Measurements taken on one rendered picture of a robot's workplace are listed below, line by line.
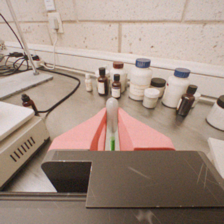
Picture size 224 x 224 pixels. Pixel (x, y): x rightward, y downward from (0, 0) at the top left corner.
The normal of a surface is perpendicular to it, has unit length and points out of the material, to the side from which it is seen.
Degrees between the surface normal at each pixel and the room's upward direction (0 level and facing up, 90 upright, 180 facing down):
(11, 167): 90
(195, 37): 90
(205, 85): 90
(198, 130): 0
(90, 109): 0
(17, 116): 0
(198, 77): 90
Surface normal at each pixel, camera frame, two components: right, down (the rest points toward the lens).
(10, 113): 0.00, -0.79
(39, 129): 0.95, 0.19
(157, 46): -0.49, 0.53
